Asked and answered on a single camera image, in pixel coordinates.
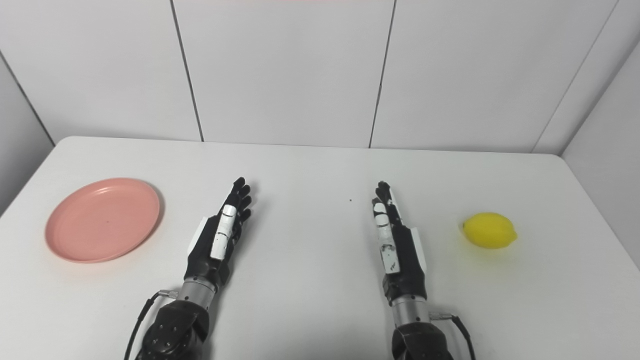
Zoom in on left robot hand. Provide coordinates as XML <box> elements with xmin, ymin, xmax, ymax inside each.
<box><xmin>183</xmin><ymin>177</ymin><xmax>252</xmax><ymax>287</ymax></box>

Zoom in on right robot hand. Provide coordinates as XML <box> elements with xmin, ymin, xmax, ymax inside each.
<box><xmin>371</xmin><ymin>181</ymin><xmax>428</xmax><ymax>304</ymax></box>

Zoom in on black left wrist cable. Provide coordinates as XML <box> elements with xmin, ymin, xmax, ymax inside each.
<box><xmin>123</xmin><ymin>289</ymin><xmax>179</xmax><ymax>360</ymax></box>

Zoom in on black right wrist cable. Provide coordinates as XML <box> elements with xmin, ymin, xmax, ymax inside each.
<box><xmin>429</xmin><ymin>311</ymin><xmax>476</xmax><ymax>360</ymax></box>

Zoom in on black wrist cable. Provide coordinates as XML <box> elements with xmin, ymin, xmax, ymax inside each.
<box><xmin>429</xmin><ymin>311</ymin><xmax>476</xmax><ymax>360</ymax></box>
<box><xmin>123</xmin><ymin>289</ymin><xmax>179</xmax><ymax>360</ymax></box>

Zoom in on pink plate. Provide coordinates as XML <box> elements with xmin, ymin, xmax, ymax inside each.
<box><xmin>44</xmin><ymin>178</ymin><xmax>161</xmax><ymax>264</ymax></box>

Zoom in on yellow lemon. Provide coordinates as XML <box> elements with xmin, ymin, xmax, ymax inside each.
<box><xmin>462</xmin><ymin>212</ymin><xmax>518</xmax><ymax>250</ymax></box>

